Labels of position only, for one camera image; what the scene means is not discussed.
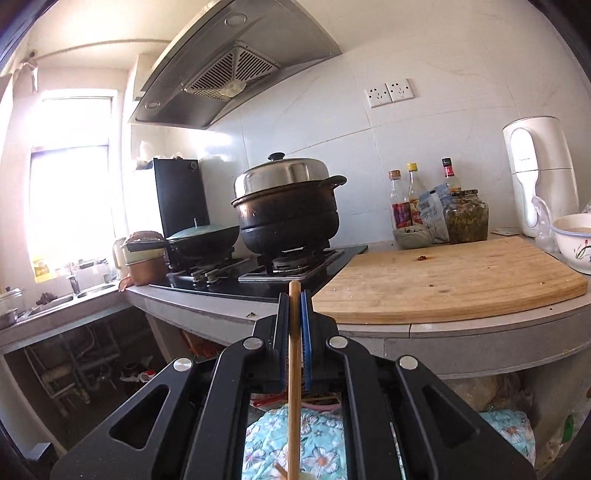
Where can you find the wooden chopstick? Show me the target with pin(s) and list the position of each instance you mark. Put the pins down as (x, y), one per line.
(294, 369)

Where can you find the small grey bowl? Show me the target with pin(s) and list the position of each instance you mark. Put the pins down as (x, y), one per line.
(413, 237)

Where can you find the floral enamel basin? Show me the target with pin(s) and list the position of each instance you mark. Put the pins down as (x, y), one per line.
(575, 244)

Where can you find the wooden cutting board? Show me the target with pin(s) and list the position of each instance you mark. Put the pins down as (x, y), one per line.
(443, 281)

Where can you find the dark sauce bottle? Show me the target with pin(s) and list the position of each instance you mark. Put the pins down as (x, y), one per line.
(451, 177)

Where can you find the grey concrete counter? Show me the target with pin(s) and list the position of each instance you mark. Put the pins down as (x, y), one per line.
(461, 341)

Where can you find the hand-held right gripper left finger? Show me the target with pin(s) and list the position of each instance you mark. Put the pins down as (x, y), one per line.
(280, 350)

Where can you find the steel range hood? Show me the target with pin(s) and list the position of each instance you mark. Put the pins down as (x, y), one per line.
(221, 60)

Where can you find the white wall socket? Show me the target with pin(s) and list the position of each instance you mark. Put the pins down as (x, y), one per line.
(377, 97)
(400, 90)

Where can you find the blue white packet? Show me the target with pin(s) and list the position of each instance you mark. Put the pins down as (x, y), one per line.
(434, 212)

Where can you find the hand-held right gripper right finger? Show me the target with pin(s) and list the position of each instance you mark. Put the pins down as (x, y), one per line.
(307, 341)

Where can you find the red label glass bottle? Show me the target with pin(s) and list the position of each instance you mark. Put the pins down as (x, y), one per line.
(400, 207)

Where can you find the window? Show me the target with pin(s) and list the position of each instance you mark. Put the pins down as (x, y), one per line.
(69, 184)

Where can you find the drain pipes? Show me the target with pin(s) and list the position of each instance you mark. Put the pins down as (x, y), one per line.
(78, 369)

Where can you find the yellow cap bottle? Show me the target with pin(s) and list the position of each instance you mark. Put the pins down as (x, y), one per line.
(415, 194)

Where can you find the clear plastic bag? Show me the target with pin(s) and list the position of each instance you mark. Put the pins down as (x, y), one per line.
(544, 226)

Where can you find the brown cooking pot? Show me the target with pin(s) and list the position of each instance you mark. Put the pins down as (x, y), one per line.
(145, 270)

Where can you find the floral quilted blanket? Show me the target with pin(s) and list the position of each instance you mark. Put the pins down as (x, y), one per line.
(323, 443)

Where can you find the black gas stove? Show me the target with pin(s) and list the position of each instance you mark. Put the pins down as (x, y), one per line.
(258, 281)

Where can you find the black wok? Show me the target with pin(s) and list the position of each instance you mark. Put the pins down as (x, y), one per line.
(203, 242)

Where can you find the steel sink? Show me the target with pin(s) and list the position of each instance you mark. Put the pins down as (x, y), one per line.
(69, 300)

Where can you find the white electric kettle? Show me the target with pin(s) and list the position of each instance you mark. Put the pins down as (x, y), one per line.
(540, 175)

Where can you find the plastic bag of food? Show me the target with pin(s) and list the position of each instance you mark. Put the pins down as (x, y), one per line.
(489, 392)

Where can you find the glass pickle jar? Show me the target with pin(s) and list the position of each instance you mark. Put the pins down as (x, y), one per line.
(466, 219)

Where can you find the steel pot lid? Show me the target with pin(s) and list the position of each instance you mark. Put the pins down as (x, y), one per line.
(281, 175)

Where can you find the cream kettle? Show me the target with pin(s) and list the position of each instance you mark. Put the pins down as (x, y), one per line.
(118, 258)

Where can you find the black splash panel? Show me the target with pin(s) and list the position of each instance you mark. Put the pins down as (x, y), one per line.
(182, 198)

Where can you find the black cooking pot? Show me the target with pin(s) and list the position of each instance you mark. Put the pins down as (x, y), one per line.
(288, 221)

